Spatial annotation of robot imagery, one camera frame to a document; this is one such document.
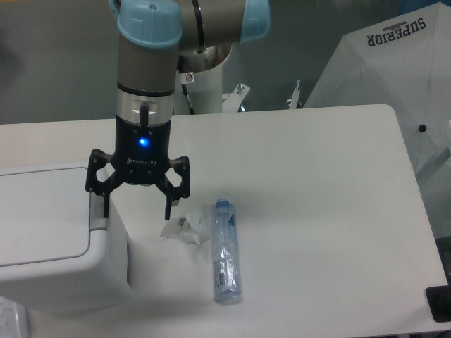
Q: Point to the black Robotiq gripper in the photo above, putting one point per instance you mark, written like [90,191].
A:
[140,157]

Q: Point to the white plastic trash can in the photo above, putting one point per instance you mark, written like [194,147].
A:
[62,248]

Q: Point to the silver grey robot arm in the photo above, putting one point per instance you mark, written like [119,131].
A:
[152,35]

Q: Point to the crumpled white plastic wrapper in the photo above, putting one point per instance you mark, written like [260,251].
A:
[192,227]

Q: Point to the clear plastic water bottle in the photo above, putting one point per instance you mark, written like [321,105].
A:
[225,254]

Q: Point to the white Superior umbrella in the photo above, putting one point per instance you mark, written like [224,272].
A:
[403,62]

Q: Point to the black device at edge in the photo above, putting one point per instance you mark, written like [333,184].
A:
[438,298]

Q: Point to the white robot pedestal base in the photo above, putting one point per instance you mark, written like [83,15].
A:
[201,92]

